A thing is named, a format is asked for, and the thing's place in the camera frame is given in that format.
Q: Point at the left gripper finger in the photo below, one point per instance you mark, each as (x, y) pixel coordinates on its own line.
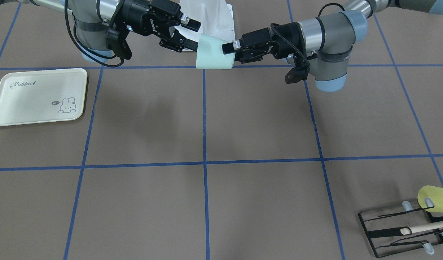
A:
(232, 47)

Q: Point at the cream rabbit tray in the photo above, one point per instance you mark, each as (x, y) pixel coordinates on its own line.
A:
(43, 96)

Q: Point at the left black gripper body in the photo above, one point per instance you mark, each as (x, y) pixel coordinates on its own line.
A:
(287, 36)

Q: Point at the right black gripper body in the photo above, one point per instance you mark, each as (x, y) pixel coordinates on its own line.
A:
(137, 18)

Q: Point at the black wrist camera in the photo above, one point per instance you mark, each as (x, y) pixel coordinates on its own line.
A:
(297, 74)
(116, 39)

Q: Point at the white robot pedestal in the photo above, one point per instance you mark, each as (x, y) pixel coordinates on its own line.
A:
(215, 16)

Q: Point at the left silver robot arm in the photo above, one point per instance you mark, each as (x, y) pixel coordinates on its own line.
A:
(321, 46)

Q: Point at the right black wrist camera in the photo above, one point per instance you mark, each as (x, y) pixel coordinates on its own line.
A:
(116, 39)

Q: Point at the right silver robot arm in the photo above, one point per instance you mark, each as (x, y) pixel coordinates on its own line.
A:
(99, 28)

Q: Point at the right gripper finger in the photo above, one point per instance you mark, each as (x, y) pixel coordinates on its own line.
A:
(189, 23)
(177, 42)

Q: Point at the yellow cup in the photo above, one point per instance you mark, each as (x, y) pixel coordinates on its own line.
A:
(430, 198)

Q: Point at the black wire cup rack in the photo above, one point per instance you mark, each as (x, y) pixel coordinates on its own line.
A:
(381, 227)

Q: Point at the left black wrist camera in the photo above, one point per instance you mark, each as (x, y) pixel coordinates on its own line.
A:
(297, 74)

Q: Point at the pale green cup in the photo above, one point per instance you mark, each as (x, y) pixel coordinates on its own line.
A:
(210, 54)

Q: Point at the wooden rack handle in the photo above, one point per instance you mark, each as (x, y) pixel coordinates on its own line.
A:
(421, 228)

